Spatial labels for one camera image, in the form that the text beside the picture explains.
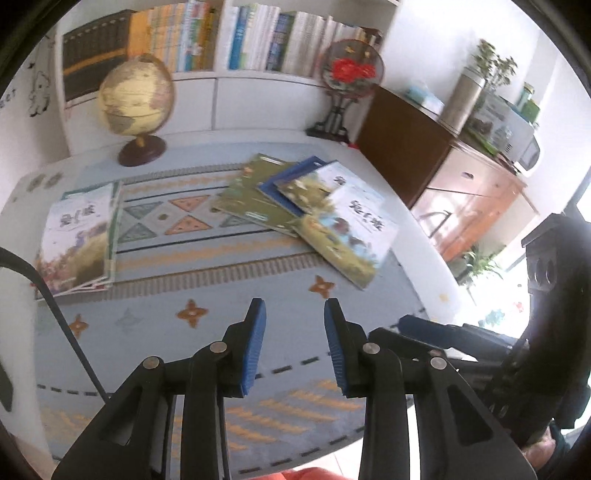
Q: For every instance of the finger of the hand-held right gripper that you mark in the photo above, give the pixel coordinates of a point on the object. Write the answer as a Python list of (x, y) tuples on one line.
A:
[(438, 330), (411, 341)]

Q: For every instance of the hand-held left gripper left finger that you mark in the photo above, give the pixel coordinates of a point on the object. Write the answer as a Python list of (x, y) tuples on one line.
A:
[(253, 350)]

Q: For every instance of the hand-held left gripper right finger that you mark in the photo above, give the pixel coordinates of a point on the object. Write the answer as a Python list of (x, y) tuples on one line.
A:
[(336, 350)]

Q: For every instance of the white illustrated book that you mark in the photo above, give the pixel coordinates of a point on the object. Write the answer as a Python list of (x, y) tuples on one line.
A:
[(351, 240), (314, 182), (74, 240)]

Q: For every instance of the green book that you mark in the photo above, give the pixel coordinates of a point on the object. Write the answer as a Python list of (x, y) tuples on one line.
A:
[(249, 198)]

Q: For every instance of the blue book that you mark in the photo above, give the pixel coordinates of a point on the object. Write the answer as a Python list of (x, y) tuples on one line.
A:
[(288, 174)]

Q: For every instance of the stack of books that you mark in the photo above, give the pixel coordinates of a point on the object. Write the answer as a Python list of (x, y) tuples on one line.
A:
[(116, 221)]

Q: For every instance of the row of white and blue books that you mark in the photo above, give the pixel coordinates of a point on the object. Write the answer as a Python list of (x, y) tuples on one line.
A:
[(286, 41)]

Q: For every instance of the row of orange books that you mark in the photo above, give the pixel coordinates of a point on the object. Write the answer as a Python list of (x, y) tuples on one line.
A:
[(175, 37)]

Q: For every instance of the row of black books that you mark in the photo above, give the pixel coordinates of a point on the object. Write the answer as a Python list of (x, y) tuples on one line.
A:
[(92, 55)]

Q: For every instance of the person's right hand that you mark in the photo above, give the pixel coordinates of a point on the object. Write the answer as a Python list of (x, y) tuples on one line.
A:
[(544, 451)]

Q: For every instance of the leafy floor plant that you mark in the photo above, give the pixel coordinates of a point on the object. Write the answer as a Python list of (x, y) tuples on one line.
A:
[(480, 267)]

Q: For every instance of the patterned table mat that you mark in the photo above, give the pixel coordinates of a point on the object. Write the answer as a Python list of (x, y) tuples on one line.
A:
[(207, 277)]

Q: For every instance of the person's orange clothing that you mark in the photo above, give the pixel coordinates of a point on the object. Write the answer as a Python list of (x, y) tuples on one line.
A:
[(314, 475)]

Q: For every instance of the white appliance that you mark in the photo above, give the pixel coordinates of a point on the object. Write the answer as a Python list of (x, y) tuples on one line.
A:
[(521, 138)]

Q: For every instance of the wooden cabinet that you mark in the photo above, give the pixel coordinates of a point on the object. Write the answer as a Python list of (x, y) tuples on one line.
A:
[(406, 147)]

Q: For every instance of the green bottle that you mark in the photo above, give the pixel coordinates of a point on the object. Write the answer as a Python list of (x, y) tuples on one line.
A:
[(530, 106)]

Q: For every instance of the printed box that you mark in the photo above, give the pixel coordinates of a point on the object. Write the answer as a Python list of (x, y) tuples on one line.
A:
[(489, 115)]

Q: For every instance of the metal canister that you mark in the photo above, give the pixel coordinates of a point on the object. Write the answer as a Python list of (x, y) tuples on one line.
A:
[(461, 101)]

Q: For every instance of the light blue tissue box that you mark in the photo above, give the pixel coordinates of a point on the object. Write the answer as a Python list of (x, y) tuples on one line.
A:
[(425, 99)]

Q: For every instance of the small potted plant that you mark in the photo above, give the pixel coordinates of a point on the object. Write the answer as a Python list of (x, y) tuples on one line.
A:
[(491, 60)]

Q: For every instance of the white bookshelf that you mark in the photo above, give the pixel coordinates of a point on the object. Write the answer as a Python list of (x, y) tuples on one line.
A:
[(194, 101)]

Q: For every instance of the decorative round fan on stand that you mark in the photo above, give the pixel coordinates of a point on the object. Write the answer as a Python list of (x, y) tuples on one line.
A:
[(353, 69)]

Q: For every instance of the beige globe on wooden base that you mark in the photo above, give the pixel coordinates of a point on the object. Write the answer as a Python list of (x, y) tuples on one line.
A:
[(134, 97)]

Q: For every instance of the black wall decal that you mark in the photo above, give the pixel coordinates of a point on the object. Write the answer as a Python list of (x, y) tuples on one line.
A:
[(39, 90)]

